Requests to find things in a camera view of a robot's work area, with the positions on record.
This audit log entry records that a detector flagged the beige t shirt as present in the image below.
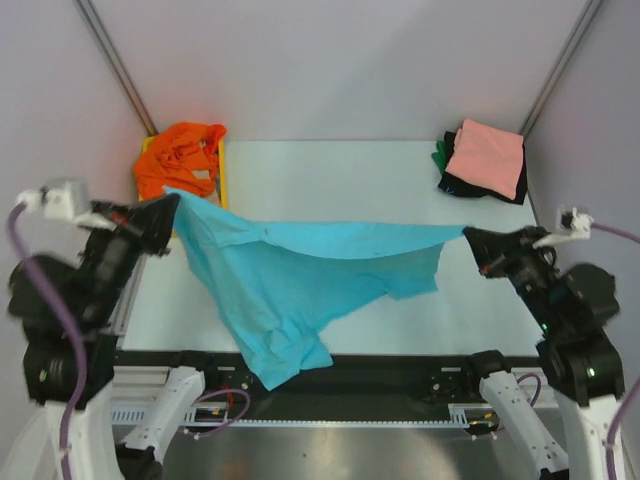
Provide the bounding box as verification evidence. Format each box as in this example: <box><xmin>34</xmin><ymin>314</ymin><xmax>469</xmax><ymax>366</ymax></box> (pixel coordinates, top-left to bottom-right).
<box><xmin>192</xmin><ymin>168</ymin><xmax>222</xmax><ymax>206</ymax></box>

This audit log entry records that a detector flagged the light blue t shirt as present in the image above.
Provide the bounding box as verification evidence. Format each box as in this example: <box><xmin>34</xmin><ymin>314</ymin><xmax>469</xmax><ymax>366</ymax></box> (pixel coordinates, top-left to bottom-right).
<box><xmin>173</xmin><ymin>190</ymin><xmax>463</xmax><ymax>390</ymax></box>

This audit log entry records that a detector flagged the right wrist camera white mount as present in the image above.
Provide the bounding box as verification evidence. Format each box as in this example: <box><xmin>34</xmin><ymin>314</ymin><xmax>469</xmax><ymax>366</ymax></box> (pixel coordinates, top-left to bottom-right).
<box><xmin>533</xmin><ymin>206</ymin><xmax>594</xmax><ymax>250</ymax></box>

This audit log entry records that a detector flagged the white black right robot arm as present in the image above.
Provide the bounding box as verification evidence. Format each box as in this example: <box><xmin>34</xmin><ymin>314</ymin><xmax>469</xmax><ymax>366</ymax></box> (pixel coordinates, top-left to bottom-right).
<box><xmin>461</xmin><ymin>214</ymin><xmax>638</xmax><ymax>479</ymax></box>

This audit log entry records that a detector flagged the white slotted cable duct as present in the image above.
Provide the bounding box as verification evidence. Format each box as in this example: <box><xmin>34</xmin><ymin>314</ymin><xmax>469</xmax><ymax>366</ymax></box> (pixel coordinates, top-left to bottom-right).
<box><xmin>107</xmin><ymin>403</ymin><xmax>501</xmax><ymax>429</ymax></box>

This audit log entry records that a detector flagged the folded green t shirt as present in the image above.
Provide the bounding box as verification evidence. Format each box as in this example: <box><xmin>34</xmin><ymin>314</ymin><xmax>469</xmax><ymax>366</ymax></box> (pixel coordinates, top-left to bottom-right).
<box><xmin>431</xmin><ymin>140</ymin><xmax>449</xmax><ymax>174</ymax></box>

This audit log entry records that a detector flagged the folded pink t shirt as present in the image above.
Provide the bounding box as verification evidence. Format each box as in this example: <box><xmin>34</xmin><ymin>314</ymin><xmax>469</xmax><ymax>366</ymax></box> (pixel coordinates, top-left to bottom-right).
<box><xmin>446</xmin><ymin>118</ymin><xmax>524</xmax><ymax>199</ymax></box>

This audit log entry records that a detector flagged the black mounting base plate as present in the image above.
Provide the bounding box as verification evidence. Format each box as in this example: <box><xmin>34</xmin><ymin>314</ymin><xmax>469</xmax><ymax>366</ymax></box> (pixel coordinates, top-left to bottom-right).
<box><xmin>112</xmin><ymin>349</ymin><xmax>544</xmax><ymax>424</ymax></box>

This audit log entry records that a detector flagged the folded black t shirt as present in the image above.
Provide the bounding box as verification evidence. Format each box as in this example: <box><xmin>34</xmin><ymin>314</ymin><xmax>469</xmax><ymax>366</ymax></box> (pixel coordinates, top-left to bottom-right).
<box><xmin>438</xmin><ymin>131</ymin><xmax>528</xmax><ymax>205</ymax></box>

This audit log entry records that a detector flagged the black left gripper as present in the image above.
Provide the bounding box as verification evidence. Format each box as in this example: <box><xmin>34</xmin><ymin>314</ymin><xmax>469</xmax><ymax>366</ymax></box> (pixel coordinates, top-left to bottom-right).
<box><xmin>77</xmin><ymin>189</ymin><xmax>181</xmax><ymax>322</ymax></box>

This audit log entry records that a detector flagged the orange t shirt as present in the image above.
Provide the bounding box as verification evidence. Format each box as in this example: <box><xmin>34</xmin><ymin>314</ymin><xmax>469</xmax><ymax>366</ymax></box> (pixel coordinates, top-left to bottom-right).
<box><xmin>133</xmin><ymin>122</ymin><xmax>227</xmax><ymax>200</ymax></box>

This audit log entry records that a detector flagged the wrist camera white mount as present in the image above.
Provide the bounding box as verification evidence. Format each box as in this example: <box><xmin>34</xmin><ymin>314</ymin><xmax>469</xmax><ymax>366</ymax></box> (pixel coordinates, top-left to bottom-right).
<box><xmin>533</xmin><ymin>206</ymin><xmax>594</xmax><ymax>250</ymax></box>
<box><xmin>16</xmin><ymin>178</ymin><xmax>116</xmax><ymax>231</ymax></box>

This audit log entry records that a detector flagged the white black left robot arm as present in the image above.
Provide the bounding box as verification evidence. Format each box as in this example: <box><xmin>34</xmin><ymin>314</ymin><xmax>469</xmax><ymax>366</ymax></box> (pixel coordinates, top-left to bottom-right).
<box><xmin>6</xmin><ymin>187</ymin><xmax>221</xmax><ymax>479</ymax></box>

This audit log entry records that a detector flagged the yellow plastic bin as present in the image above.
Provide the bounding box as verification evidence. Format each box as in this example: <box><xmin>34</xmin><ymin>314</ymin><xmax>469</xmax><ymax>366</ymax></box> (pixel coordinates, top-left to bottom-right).
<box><xmin>136</xmin><ymin>134</ymin><xmax>230</xmax><ymax>239</ymax></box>

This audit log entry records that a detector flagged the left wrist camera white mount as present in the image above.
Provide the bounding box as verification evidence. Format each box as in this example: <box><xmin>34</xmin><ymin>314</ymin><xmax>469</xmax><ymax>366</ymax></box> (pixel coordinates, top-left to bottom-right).
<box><xmin>16</xmin><ymin>178</ymin><xmax>116</xmax><ymax>231</ymax></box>

